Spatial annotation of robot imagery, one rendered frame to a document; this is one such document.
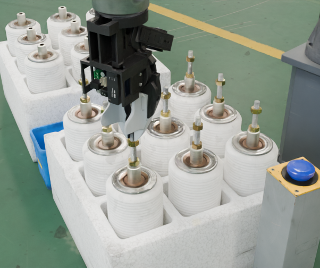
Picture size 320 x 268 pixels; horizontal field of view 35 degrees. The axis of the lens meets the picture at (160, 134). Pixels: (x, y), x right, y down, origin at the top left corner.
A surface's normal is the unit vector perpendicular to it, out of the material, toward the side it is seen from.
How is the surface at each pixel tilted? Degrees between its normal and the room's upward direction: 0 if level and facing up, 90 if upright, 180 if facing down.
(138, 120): 91
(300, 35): 0
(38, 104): 90
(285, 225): 90
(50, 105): 90
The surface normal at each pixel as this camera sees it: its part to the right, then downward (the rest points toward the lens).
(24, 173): 0.00, -0.83
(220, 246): 0.44, 0.49
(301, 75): -0.73, 0.37
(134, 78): 0.84, 0.29
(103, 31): -0.54, 0.46
